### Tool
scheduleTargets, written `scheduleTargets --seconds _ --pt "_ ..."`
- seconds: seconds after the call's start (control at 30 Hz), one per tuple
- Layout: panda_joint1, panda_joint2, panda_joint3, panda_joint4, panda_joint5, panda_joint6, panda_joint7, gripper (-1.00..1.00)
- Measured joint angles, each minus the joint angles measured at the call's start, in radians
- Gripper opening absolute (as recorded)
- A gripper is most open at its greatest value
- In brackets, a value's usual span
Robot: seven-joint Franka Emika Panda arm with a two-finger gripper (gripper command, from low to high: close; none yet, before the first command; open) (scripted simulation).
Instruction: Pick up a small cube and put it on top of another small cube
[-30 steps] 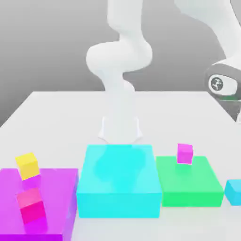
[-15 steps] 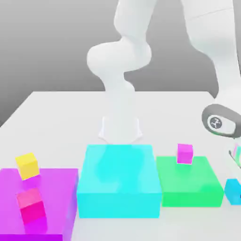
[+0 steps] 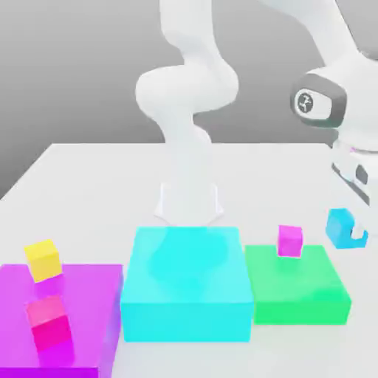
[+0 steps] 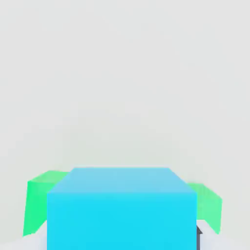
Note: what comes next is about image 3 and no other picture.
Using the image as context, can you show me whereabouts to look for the large green box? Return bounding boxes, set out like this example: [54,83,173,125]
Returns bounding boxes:
[244,244,352,326]

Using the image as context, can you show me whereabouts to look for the small yellow cube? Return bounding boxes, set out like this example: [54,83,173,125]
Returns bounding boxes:
[23,238,63,284]

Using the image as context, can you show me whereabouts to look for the small pink cube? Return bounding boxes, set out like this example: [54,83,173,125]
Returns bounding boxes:
[25,295,73,352]

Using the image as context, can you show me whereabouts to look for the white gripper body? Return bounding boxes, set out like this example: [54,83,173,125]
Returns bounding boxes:
[330,161,378,234]

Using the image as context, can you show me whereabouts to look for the large cyan box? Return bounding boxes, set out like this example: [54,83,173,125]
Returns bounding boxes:
[120,225,255,343]

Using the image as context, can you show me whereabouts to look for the small blue cube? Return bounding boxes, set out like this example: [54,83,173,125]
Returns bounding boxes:
[325,207,369,250]

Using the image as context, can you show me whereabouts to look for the large magenta box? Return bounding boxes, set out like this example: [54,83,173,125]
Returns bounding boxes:
[0,263,124,378]

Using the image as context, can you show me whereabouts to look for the small magenta cube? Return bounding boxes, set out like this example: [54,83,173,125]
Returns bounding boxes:
[277,224,303,258]

